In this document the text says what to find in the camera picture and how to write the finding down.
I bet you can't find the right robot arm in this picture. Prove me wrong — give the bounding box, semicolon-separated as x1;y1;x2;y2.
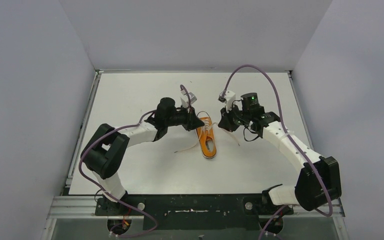
218;90;342;214

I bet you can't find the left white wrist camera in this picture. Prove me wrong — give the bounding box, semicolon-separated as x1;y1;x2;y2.
180;92;197;109

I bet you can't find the white shoelace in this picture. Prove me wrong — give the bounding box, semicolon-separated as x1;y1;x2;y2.
174;111;241;154

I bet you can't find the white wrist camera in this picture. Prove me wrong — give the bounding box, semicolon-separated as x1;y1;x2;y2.
218;90;236;113
180;92;197;109

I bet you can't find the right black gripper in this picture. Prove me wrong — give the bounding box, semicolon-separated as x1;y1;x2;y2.
219;102;251;133

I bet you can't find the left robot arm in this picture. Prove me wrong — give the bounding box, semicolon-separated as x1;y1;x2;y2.
78;97;205;214

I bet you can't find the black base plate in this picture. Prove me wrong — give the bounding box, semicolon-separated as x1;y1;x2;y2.
95;193;294;231

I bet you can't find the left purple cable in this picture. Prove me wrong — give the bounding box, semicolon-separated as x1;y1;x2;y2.
78;84;193;239

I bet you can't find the aluminium frame rail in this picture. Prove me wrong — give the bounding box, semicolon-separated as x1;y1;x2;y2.
47;196;346;219

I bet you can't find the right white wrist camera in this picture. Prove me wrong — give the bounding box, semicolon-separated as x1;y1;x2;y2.
218;90;236;113

